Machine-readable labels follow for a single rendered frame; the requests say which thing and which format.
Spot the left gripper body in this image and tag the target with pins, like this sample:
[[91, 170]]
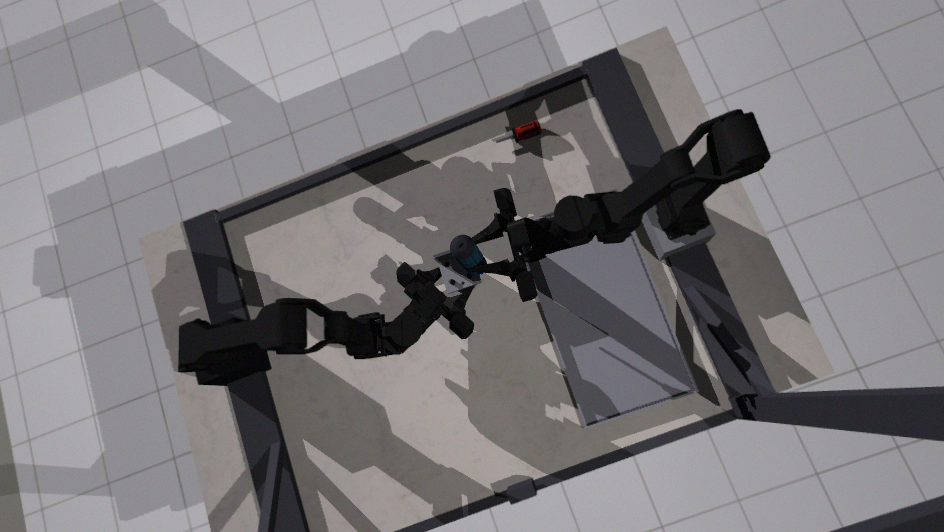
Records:
[[460, 324]]

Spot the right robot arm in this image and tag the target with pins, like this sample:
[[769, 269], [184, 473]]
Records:
[[735, 147]]

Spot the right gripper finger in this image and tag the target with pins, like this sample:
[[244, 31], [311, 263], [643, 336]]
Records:
[[491, 232], [501, 268]]

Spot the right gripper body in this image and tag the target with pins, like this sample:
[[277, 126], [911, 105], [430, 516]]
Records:
[[525, 281]]

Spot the red screwdriver handle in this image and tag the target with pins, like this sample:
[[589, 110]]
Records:
[[524, 132]]

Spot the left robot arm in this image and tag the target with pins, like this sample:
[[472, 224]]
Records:
[[283, 328]]

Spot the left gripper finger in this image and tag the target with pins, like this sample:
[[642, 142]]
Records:
[[432, 275], [461, 300]]

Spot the blue electric screwdriver barrel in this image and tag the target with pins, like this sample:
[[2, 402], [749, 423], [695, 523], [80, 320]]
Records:
[[466, 253]]

